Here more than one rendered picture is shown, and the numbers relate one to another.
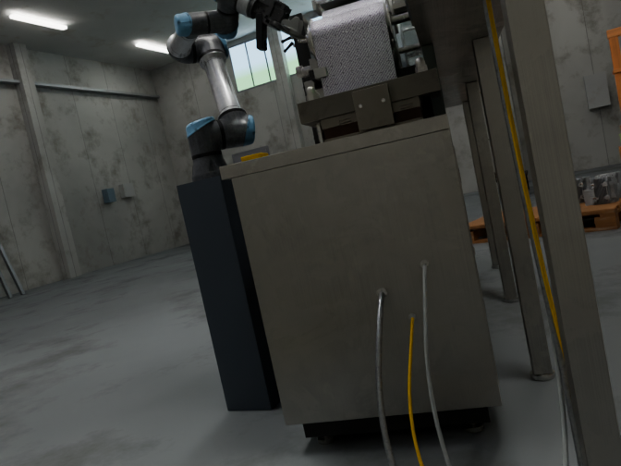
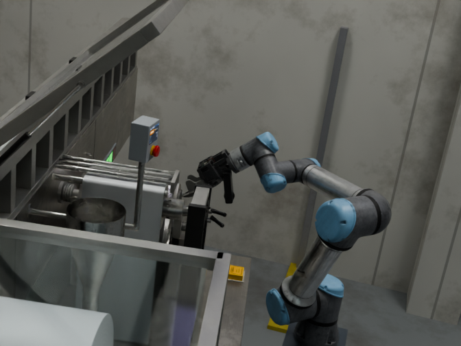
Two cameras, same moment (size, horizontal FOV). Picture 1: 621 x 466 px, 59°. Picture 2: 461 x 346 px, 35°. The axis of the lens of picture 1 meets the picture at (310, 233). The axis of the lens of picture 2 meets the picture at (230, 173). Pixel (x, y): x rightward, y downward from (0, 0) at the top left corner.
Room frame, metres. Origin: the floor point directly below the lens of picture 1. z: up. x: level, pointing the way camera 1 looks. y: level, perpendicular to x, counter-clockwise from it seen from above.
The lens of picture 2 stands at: (4.12, -0.52, 2.32)
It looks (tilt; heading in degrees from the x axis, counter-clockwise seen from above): 22 degrees down; 166
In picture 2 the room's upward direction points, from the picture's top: 8 degrees clockwise
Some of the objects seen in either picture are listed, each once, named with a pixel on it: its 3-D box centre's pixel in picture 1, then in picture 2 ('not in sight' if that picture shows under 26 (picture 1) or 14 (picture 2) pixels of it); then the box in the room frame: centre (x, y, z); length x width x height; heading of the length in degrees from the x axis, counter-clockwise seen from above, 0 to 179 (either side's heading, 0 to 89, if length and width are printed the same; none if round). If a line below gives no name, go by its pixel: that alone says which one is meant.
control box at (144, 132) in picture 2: not in sight; (147, 139); (2.38, -0.32, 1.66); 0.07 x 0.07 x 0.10; 62
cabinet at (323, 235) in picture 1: (403, 241); not in sight; (2.75, -0.45, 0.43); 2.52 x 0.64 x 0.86; 164
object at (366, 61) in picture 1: (357, 70); not in sight; (1.77, -0.25, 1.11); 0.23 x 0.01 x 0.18; 74
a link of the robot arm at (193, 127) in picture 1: (204, 136); (322, 296); (2.16, 0.32, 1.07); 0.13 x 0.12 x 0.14; 110
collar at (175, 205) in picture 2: not in sight; (173, 209); (2.10, -0.19, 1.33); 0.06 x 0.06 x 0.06; 74
